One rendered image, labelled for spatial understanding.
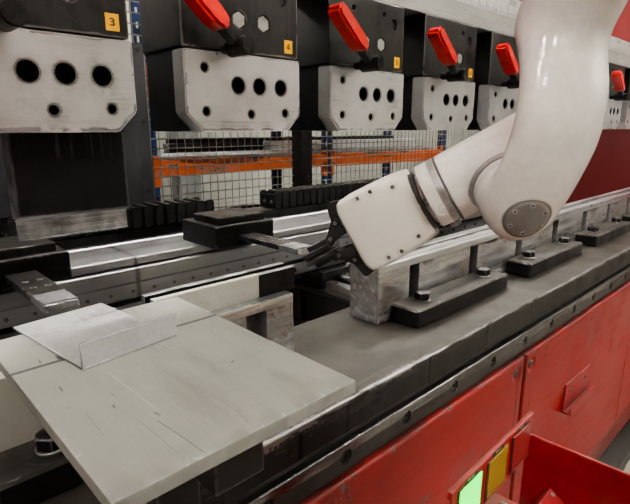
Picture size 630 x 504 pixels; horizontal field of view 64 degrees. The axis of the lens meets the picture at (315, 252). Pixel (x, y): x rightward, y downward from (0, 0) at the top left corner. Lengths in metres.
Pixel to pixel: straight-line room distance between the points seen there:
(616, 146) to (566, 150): 1.89
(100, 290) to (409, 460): 0.51
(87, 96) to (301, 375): 0.29
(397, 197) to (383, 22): 0.25
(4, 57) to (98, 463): 0.31
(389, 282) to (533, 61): 0.42
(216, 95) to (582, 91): 0.34
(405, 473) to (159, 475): 0.52
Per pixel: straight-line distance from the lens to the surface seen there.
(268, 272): 0.64
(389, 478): 0.75
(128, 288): 0.83
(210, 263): 0.89
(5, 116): 0.47
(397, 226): 0.62
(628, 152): 2.39
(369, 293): 0.81
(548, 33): 0.54
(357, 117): 0.69
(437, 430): 0.81
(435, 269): 0.92
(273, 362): 0.41
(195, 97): 0.53
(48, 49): 0.48
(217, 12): 0.51
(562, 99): 0.51
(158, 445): 0.33
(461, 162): 0.59
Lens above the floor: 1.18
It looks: 14 degrees down
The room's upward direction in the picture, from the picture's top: straight up
